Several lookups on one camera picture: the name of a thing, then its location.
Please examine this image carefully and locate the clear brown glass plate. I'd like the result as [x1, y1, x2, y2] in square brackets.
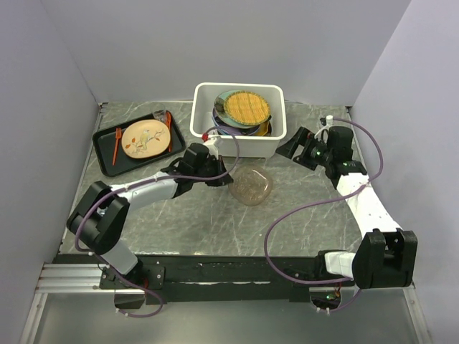
[228, 165, 273, 206]

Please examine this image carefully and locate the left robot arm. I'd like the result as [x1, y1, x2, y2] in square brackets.
[66, 143, 233, 288]

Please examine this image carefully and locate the purple cable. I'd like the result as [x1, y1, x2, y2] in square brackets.
[74, 133, 241, 319]
[264, 120, 387, 312]

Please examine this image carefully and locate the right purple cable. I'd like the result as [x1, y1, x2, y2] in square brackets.
[264, 120, 387, 312]

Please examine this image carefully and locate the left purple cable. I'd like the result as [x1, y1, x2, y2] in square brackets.
[74, 133, 241, 319]

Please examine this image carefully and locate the yellow polka dot plate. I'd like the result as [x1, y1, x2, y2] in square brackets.
[254, 121, 272, 137]

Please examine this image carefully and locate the black plastic tray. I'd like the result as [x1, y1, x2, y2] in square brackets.
[93, 114, 186, 177]

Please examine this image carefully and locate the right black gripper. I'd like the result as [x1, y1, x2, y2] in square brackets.
[276, 127, 333, 171]

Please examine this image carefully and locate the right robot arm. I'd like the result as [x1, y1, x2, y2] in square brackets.
[276, 125, 418, 289]

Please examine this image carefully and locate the beige bird plate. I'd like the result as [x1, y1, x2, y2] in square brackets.
[121, 120, 169, 159]

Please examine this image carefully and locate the purple plastic plate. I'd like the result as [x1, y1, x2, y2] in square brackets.
[212, 113, 230, 127]

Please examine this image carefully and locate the clear glass cup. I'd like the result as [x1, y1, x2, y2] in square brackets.
[152, 109, 167, 123]

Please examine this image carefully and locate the blue polka dot plate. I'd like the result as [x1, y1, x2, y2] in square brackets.
[216, 125, 260, 136]

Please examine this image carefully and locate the white plastic bin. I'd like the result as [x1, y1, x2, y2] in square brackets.
[189, 82, 287, 158]

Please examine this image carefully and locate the yellow woven bamboo plate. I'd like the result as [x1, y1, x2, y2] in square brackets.
[223, 91, 270, 126]

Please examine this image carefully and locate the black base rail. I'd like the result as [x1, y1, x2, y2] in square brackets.
[100, 255, 353, 317]

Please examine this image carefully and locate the light green saucer plate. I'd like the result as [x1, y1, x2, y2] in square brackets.
[214, 90, 255, 128]

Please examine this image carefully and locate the blue star shaped dish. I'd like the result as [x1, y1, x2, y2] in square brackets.
[251, 115, 272, 131]

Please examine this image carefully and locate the orange plastic fork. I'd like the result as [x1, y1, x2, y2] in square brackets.
[112, 128, 122, 166]

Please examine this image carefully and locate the orange plastic utensil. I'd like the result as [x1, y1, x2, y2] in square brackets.
[166, 110, 173, 153]

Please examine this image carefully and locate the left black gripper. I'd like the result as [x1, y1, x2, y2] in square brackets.
[193, 155, 234, 186]

